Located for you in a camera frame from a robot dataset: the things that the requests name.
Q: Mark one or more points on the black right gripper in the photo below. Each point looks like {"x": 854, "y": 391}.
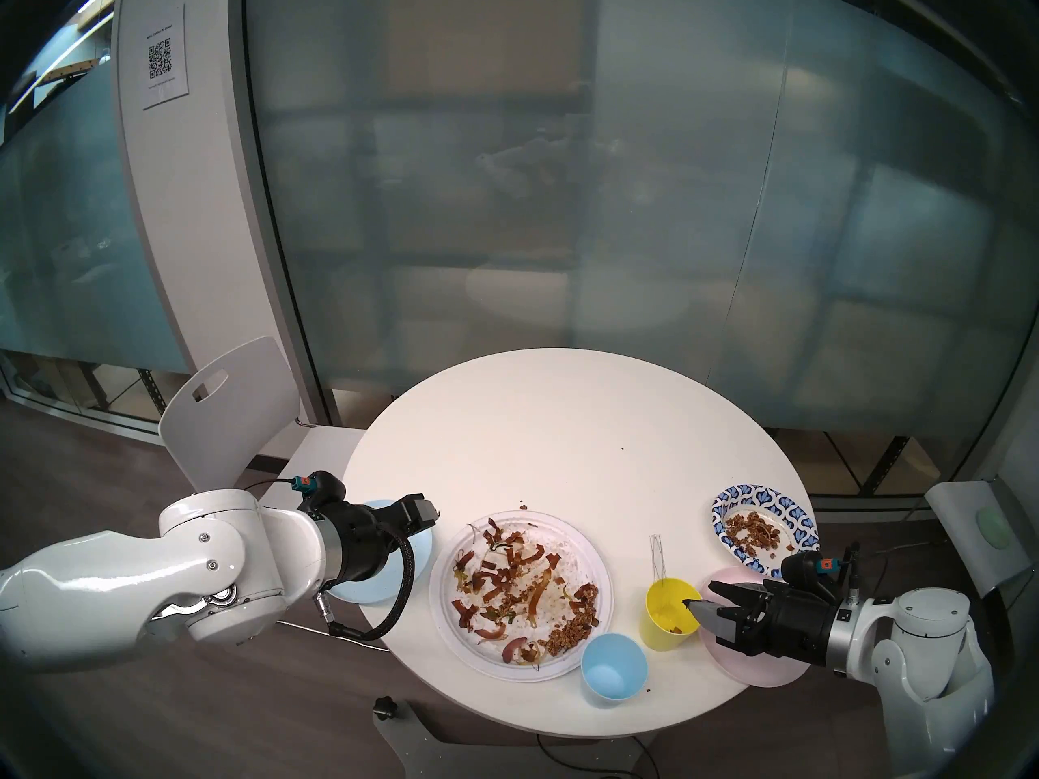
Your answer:
{"x": 787, "y": 627}

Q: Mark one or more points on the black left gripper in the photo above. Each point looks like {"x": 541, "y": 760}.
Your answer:
{"x": 357, "y": 542}

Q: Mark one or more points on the yellow plastic cup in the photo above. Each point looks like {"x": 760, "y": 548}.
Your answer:
{"x": 661, "y": 633}

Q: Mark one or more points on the clear plastic utensil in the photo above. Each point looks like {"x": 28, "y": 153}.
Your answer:
{"x": 664, "y": 554}
{"x": 653, "y": 554}

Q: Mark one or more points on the light blue plate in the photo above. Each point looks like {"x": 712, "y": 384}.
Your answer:
{"x": 365, "y": 592}

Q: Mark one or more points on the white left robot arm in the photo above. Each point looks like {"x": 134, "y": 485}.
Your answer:
{"x": 122, "y": 574}

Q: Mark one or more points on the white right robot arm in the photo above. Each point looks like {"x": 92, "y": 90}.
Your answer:
{"x": 925, "y": 639}

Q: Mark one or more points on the pink plate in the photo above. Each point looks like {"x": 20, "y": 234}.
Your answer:
{"x": 747, "y": 673}

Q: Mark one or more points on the brown granola crumbs heap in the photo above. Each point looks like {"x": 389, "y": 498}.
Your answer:
{"x": 751, "y": 530}

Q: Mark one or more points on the brown food scraps heap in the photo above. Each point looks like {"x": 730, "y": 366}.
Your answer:
{"x": 503, "y": 574}

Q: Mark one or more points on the blue patterned paper bowl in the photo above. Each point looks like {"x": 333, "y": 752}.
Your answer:
{"x": 781, "y": 501}

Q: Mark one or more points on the light blue plastic cup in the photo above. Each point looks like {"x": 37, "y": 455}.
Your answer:
{"x": 613, "y": 672}

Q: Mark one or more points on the black knob on base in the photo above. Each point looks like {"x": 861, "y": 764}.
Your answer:
{"x": 385, "y": 707}

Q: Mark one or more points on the white chair with green pad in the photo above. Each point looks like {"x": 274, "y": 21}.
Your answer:
{"x": 958, "y": 526}

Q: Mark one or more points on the green round seat pad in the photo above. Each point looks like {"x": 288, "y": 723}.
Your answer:
{"x": 995, "y": 527}

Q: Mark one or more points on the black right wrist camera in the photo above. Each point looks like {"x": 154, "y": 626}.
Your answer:
{"x": 808, "y": 570}

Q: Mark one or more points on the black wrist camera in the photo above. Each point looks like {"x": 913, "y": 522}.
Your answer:
{"x": 321, "y": 489}
{"x": 808, "y": 570}

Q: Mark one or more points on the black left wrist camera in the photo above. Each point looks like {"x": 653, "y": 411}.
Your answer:
{"x": 321, "y": 489}

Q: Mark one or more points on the perforated metal shelf bracket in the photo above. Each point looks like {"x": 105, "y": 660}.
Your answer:
{"x": 885, "y": 465}

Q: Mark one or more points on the QR code wall sign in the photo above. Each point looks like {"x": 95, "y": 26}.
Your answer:
{"x": 165, "y": 55}

